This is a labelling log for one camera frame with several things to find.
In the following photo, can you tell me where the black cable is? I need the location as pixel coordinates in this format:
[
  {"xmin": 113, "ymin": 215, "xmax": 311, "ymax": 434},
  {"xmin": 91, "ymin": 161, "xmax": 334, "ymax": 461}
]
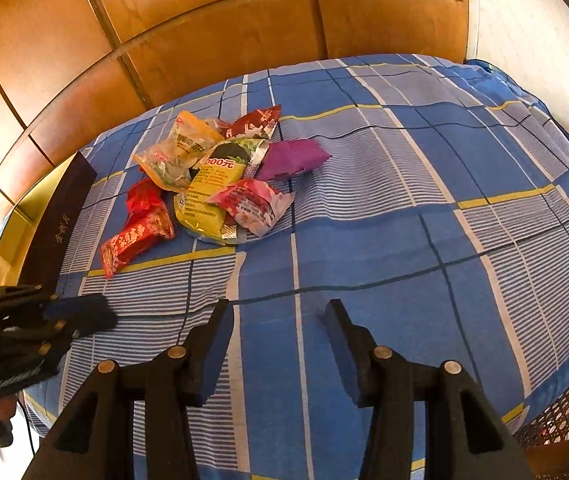
[{"xmin": 17, "ymin": 394, "xmax": 39, "ymax": 456}]

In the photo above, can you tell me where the pink snack packet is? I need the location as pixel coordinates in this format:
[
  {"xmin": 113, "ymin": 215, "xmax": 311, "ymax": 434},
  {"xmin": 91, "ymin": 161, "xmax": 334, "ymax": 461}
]
[{"xmin": 206, "ymin": 178, "xmax": 296, "ymax": 238}]

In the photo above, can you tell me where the purple snack packet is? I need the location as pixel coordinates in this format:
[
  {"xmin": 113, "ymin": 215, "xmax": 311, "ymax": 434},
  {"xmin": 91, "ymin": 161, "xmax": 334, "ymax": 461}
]
[{"xmin": 254, "ymin": 139, "xmax": 333, "ymax": 182}]

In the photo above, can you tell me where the wooden wardrobe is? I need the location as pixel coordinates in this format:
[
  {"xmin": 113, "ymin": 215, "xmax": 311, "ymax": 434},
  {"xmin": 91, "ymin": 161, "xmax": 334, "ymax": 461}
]
[{"xmin": 0, "ymin": 0, "xmax": 471, "ymax": 261}]

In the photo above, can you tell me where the dark red snack packet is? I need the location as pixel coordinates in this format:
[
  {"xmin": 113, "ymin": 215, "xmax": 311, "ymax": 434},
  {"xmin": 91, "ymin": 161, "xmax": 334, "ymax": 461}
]
[{"xmin": 222, "ymin": 105, "xmax": 283, "ymax": 141}]

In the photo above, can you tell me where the orange-edged clear snack packet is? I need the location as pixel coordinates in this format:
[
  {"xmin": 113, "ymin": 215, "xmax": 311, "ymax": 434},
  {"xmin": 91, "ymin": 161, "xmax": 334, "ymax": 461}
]
[{"xmin": 133, "ymin": 111, "xmax": 225, "ymax": 192}]

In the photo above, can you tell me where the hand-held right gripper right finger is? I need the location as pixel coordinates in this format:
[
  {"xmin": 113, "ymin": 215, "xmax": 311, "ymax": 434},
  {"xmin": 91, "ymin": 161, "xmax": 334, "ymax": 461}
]
[{"xmin": 324, "ymin": 299, "xmax": 535, "ymax": 480}]

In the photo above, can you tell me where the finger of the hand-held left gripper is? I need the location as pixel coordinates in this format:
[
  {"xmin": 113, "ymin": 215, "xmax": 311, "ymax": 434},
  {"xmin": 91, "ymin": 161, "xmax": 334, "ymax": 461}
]
[
  {"xmin": 52, "ymin": 310, "xmax": 119, "ymax": 342},
  {"xmin": 39, "ymin": 293, "xmax": 109, "ymax": 322}
]

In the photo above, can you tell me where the black and green snack packet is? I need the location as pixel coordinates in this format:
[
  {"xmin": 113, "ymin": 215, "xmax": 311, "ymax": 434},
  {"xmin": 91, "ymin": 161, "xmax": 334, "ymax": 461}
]
[{"xmin": 199, "ymin": 137, "xmax": 270, "ymax": 179}]

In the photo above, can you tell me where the perforated brown chair seat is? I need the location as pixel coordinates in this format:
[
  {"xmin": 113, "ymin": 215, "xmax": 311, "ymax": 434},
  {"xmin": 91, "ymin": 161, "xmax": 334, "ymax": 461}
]
[{"xmin": 501, "ymin": 332, "xmax": 569, "ymax": 450}]

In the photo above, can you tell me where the glossy red snack packet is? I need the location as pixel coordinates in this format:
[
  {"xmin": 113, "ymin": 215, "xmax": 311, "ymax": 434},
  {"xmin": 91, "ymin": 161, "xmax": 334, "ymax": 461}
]
[{"xmin": 125, "ymin": 178, "xmax": 166, "ymax": 222}]

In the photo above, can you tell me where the red printed snack packet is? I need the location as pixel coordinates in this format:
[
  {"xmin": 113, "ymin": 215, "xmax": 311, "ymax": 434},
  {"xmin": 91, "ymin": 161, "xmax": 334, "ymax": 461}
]
[{"xmin": 101, "ymin": 205, "xmax": 176, "ymax": 279}]

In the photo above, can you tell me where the yellow snack packet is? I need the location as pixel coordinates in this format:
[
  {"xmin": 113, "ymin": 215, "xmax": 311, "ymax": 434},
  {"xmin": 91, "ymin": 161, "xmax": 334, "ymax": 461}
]
[{"xmin": 174, "ymin": 157, "xmax": 256, "ymax": 247}]

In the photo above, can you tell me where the dark brown gift box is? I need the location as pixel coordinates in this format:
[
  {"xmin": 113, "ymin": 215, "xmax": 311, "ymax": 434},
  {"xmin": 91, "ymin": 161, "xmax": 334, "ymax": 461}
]
[{"xmin": 0, "ymin": 152, "xmax": 98, "ymax": 297}]

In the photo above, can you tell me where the blue plaid bed sheet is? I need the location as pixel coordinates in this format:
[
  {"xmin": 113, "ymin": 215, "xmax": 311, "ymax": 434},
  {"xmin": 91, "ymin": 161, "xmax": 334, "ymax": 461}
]
[{"xmin": 0, "ymin": 54, "xmax": 569, "ymax": 480}]

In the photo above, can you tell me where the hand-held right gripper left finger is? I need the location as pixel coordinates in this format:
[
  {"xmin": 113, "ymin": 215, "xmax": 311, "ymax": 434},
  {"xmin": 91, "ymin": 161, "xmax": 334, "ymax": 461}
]
[{"xmin": 22, "ymin": 299, "xmax": 236, "ymax": 480}]

